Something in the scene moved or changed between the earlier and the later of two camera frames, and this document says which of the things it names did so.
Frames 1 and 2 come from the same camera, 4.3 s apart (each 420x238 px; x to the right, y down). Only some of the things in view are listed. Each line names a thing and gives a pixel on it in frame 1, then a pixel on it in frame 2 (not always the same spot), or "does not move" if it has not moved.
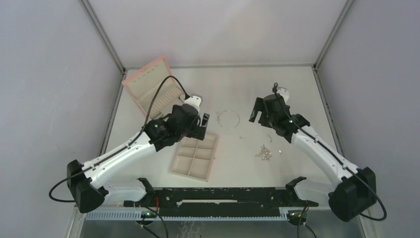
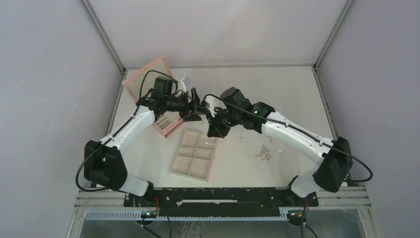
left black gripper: [197, 132] -> [186, 111]
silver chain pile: [265, 154] does not move
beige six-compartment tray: [194, 158] does not move
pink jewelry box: [143, 86] does not move
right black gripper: [258, 107] -> [215, 131]
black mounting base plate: [220, 198] does not move
